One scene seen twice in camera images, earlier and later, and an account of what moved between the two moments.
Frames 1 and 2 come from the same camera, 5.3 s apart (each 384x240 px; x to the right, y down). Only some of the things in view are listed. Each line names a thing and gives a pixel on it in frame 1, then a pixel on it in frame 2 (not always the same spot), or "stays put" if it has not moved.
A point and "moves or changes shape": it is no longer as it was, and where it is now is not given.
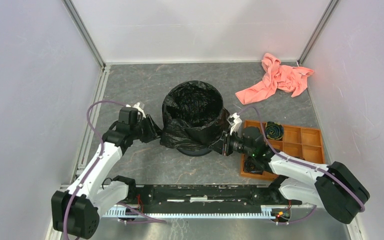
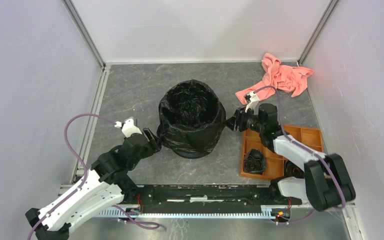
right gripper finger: x=219 y=146 → x=230 y=123
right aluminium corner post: x=317 y=32 stays put
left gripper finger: x=154 y=130 → x=150 y=138
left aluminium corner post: x=84 y=31 stays put
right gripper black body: x=234 y=144 → x=247 y=120
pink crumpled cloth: x=277 y=76 stays put
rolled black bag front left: x=252 y=164 stays put
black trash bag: x=193 y=116 moves or changes shape
